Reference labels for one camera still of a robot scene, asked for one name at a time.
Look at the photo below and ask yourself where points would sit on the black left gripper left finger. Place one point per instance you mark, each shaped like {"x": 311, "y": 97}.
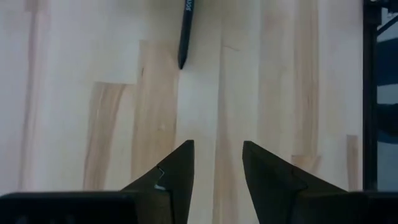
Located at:
{"x": 177, "y": 174}

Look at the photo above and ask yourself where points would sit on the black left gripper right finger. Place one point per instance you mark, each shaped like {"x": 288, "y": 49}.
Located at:
{"x": 267, "y": 180}

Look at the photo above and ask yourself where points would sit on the black pen with white print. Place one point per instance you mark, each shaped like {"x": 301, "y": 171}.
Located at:
{"x": 186, "y": 34}

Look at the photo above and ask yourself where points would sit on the black metal table frame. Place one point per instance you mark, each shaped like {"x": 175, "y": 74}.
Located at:
{"x": 370, "y": 93}

